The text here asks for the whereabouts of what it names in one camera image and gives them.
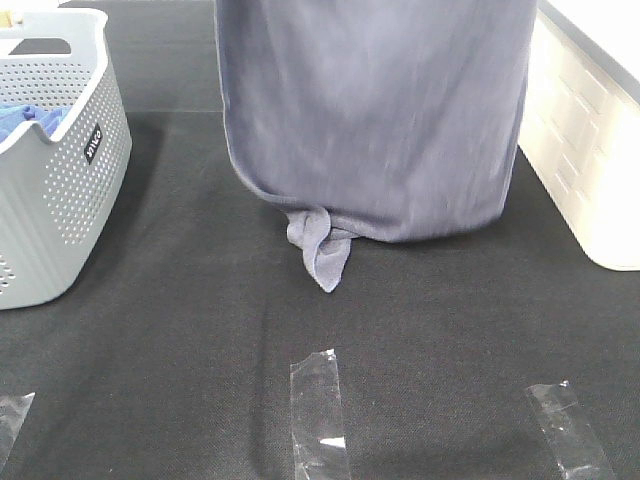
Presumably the white plastic storage bin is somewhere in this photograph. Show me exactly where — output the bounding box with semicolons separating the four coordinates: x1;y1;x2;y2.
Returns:
519;1;639;271

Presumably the right clear tape strip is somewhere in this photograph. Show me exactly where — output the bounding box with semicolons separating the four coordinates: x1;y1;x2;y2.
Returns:
525;381;616;480

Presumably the blue towel in basket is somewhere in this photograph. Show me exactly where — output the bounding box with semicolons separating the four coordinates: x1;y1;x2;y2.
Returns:
0;104;70;141

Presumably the black fabric table mat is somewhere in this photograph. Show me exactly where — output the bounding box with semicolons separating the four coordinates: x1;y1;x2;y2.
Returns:
0;0;640;480

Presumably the grey microfibre towel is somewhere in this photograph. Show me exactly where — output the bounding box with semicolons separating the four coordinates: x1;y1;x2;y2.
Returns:
214;1;537;292

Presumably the left clear tape strip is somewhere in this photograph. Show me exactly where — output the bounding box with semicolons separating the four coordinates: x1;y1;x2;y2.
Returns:
0;392;35;464

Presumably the grey perforated laundry basket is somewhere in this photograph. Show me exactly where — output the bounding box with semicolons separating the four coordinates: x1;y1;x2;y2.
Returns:
1;8;132;310

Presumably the middle clear tape strip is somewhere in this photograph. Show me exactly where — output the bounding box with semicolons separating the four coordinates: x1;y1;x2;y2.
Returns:
290;349;351;479

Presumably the clear tape strip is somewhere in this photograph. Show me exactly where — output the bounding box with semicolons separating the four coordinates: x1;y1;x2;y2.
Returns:
525;381;616;480
0;392;35;464
290;349;351;479

